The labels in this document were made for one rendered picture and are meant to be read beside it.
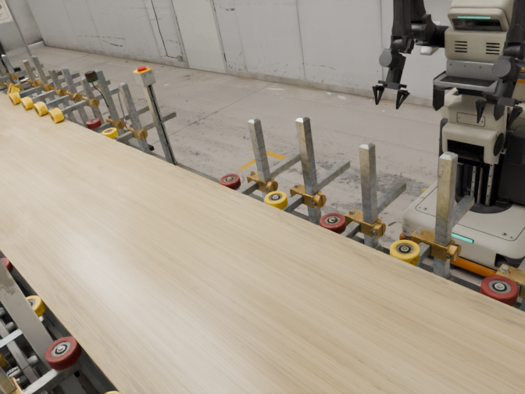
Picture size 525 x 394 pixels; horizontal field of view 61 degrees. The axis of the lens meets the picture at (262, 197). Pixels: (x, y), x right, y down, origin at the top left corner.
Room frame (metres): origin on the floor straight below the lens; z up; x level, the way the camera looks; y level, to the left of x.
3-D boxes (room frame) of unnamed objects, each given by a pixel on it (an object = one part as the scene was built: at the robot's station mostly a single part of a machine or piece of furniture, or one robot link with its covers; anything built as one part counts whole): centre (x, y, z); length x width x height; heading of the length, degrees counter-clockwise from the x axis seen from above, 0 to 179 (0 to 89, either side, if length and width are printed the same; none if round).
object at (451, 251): (1.00, -0.48, 0.83); 0.14 x 0.06 x 0.05; 39
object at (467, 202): (1.04, -0.51, 0.82); 0.43 x 0.03 x 0.04; 129
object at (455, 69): (1.69, -0.93, 0.99); 0.28 x 0.16 x 0.22; 39
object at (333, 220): (1.11, -0.20, 0.85); 0.08 x 0.08 x 0.11
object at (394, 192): (1.24, -0.35, 0.80); 0.43 x 0.03 x 0.04; 129
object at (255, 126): (1.56, -0.03, 0.87); 0.04 x 0.04 x 0.48; 39
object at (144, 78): (2.14, 0.44, 1.18); 0.07 x 0.07 x 0.08; 39
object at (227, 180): (1.50, 0.11, 0.85); 0.08 x 0.08 x 0.11
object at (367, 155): (1.17, -0.34, 0.88); 0.04 x 0.04 x 0.48; 39
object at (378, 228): (1.19, -0.32, 0.81); 0.14 x 0.06 x 0.05; 39
